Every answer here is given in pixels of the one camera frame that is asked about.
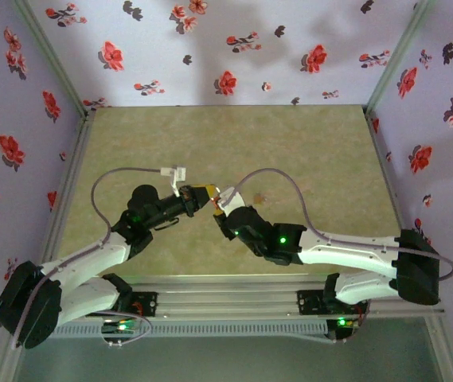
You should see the controller board with green light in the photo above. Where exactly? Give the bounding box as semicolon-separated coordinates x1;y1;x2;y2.
100;317;139;335
327;316;361;331

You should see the lilac left arm cable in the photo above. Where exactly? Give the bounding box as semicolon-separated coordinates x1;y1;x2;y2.
10;166;166;350

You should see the lilac arm cable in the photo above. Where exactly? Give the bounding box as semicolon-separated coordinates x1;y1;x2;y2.
10;166;166;350
224;167;453;282

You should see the lilac right arm cable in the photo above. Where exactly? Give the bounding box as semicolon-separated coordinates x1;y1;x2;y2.
224;167;453;282

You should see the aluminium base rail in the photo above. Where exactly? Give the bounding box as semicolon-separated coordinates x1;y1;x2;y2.
9;273;446;319

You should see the aluminium table side rail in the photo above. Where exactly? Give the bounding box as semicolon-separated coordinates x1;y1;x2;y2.
363;107;414;240
38;111;98;267

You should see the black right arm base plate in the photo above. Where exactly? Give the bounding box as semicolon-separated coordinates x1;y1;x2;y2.
296;289;370;318

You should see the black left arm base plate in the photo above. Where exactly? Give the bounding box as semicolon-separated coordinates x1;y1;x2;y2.
85;291;158;318

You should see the grey slotted cable duct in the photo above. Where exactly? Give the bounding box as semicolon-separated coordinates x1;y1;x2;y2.
50;320;329;340

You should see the aluminium frame post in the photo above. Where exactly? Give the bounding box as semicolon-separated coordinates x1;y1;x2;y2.
13;0;96;120
363;0;440;115
424;314;453;382
0;341;26;382

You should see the aluminium lower frame post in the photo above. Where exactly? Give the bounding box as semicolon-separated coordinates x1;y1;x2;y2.
424;314;453;382
0;341;26;382

